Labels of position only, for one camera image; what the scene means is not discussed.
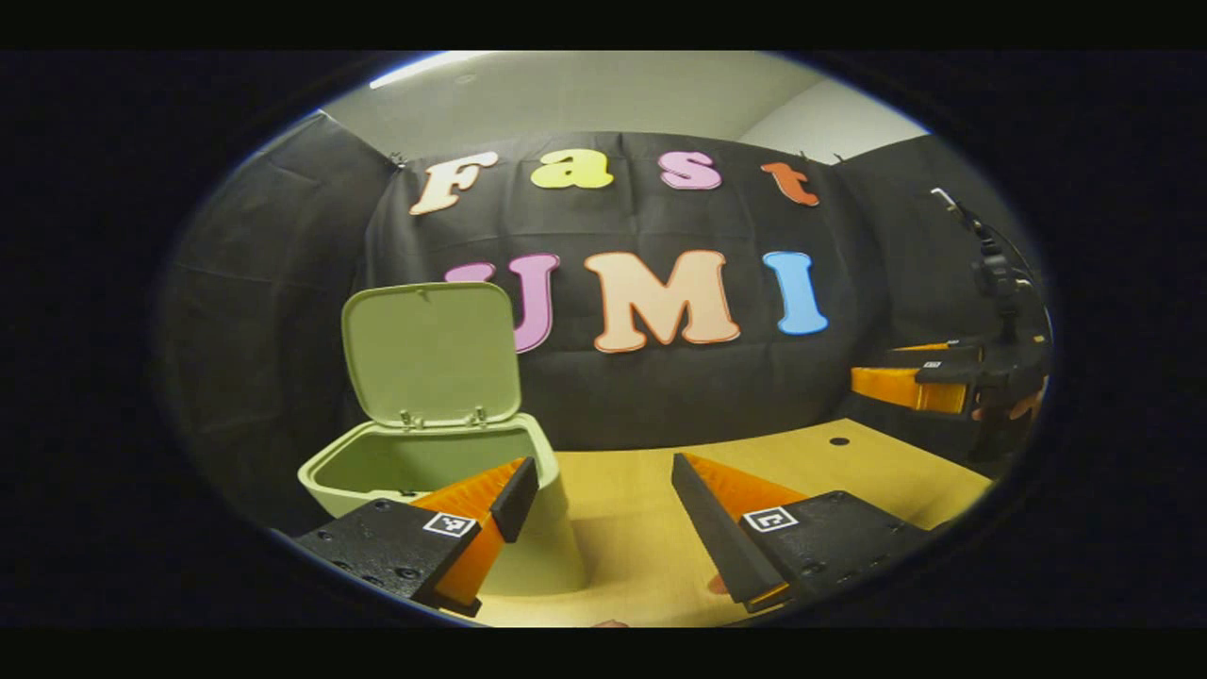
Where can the wooden desktop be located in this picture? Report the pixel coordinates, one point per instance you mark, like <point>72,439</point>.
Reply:
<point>641,547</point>

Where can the green desktop garbage bin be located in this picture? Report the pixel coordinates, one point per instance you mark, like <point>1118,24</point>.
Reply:
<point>434,358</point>

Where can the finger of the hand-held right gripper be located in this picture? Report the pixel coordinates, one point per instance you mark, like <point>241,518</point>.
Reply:
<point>896,387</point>
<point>948,358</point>

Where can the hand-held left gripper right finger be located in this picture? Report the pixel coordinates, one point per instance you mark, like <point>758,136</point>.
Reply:
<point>707,523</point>

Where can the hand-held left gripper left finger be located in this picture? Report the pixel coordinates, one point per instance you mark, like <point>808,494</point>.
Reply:
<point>519,500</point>

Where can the black backdrop cloth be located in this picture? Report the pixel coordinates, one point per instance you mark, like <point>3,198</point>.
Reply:
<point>660,396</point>

